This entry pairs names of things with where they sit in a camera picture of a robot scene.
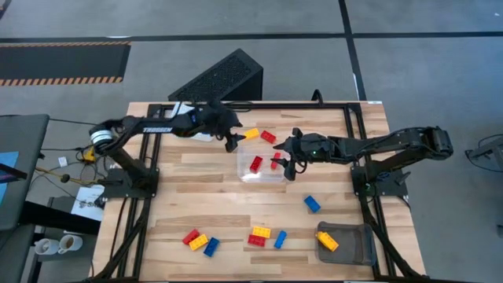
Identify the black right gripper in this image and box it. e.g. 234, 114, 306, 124
273, 133, 339, 182

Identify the black hazard-striped floor mat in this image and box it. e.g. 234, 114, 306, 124
0, 41, 132, 87

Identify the grey padded side table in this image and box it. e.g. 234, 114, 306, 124
0, 113, 50, 232

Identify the white plastic bin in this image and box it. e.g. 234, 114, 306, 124
169, 101, 216, 143

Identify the white printed paper sheet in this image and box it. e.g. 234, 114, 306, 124
70, 184, 106, 222

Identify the grey chair base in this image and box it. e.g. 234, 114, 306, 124
464, 134, 503, 174

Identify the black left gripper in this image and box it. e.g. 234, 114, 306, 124
194, 100, 248, 154

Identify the black aluminium table frame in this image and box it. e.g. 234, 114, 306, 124
90, 100, 429, 283

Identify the white coffee cup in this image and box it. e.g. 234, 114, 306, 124
34, 237, 60, 256
57, 234, 84, 255

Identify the dark grey tray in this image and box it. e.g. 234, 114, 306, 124
315, 221, 377, 266

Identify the dark grey bench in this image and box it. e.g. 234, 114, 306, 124
0, 223, 36, 283

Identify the black perforated computer case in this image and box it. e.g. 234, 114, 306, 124
167, 48, 264, 102

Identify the clear plastic bin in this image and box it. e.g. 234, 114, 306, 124
237, 145, 290, 185

